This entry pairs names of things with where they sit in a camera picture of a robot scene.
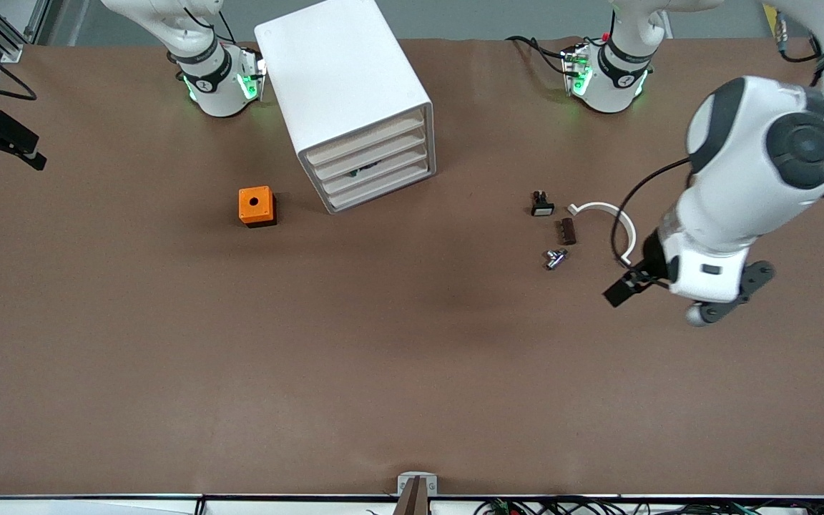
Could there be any orange box with hole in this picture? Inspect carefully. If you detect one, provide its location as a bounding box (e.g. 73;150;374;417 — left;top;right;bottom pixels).
238;186;278;228

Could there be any grey metal table bracket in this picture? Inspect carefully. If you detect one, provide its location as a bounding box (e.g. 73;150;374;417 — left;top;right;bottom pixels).
393;472;439;515

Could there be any black cable bundle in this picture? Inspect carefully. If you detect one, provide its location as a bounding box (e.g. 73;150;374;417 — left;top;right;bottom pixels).
475;496;824;515

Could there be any white curved bracket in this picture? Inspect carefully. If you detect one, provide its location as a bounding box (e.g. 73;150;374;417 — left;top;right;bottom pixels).
567;202;638;269

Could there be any black base cable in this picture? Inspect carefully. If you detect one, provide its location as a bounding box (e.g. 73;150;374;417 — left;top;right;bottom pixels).
505;34;572;77

